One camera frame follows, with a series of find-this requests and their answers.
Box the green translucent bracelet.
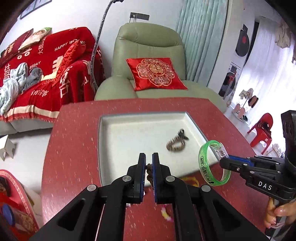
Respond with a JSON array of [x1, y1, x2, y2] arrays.
[[198, 140, 232, 187]]

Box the yellow cord bracelet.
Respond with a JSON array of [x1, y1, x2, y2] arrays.
[[181, 176, 200, 188]]

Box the white small stool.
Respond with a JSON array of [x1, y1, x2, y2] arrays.
[[0, 136, 16, 161]]

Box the shoe rack with slippers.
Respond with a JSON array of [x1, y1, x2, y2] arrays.
[[232, 88, 258, 122]]

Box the white sheer curtain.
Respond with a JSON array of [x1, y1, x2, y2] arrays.
[[240, 19, 296, 139]]

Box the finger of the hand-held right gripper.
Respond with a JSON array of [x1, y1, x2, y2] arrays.
[[228, 155, 256, 165], [219, 158, 249, 173]]

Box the hanging cream clothes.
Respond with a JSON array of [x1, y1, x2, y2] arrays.
[[275, 20, 296, 48]]

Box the light blue clothes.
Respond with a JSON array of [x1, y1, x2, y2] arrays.
[[0, 62, 30, 116]]

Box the grey jewelry tray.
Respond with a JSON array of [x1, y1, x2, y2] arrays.
[[97, 111, 219, 187]]

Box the blue capped bottle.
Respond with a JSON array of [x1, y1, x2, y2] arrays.
[[0, 203, 15, 228]]

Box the black red wall decal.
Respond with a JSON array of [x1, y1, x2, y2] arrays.
[[218, 61, 241, 98], [235, 23, 250, 57]]

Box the pale green curtain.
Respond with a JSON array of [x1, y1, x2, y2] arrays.
[[176, 0, 228, 82]]

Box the pale green armchair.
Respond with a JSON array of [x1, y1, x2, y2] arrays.
[[94, 22, 227, 114]]

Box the red satin pillow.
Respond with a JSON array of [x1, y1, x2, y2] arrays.
[[52, 40, 87, 87]]

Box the red plastic chair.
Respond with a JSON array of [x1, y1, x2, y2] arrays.
[[247, 113, 273, 154]]

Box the brown bead bracelet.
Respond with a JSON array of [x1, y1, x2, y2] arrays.
[[145, 163, 153, 188]]

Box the framed wedding photo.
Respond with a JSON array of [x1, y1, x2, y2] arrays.
[[20, 5, 35, 19], [33, 0, 52, 12]]

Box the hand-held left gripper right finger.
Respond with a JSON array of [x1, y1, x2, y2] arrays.
[[152, 152, 269, 241]]

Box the person's right hand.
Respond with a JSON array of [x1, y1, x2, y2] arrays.
[[264, 199, 296, 230]]

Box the grey sofa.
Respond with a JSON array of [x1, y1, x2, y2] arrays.
[[0, 113, 56, 135]]

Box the red embroidered cushion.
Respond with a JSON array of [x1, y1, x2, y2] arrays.
[[125, 58, 188, 91]]

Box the dark wall socket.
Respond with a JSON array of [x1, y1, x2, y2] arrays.
[[129, 12, 150, 20]]

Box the pink and yellow bead bracelet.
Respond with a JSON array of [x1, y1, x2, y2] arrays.
[[160, 206, 173, 222]]

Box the red round patterned stool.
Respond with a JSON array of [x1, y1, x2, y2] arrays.
[[0, 170, 40, 241]]

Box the sofa with red blanket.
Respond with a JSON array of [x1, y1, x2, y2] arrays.
[[0, 27, 107, 123]]

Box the photo print pillow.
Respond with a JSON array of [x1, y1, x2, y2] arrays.
[[18, 27, 52, 50]]

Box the brown spiral hair tie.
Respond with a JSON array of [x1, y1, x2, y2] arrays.
[[166, 128, 190, 153]]

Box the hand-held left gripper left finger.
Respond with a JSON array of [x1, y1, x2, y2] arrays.
[[30, 153, 147, 241]]

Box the grey cloth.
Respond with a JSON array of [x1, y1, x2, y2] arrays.
[[22, 70, 44, 91]]

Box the red lettered pillow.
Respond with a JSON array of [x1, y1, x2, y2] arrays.
[[0, 29, 34, 66]]

